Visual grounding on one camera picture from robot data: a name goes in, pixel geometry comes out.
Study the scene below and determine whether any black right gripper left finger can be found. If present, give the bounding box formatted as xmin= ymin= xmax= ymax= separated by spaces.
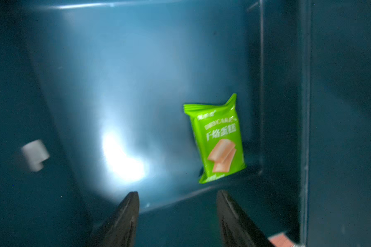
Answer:
xmin=88 ymin=191 xmax=140 ymax=247

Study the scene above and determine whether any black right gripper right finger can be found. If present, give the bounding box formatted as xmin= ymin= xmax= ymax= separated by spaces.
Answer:
xmin=216 ymin=190 xmax=274 ymax=247

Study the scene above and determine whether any green cookie packet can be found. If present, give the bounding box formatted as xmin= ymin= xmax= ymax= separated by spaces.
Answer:
xmin=183 ymin=93 xmax=246 ymax=184

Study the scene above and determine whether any teal pulled-out drawer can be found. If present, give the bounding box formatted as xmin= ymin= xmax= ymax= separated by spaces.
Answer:
xmin=0 ymin=1 xmax=300 ymax=247

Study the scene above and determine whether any teal drawer cabinet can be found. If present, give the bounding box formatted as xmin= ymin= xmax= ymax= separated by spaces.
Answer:
xmin=300 ymin=1 xmax=371 ymax=247

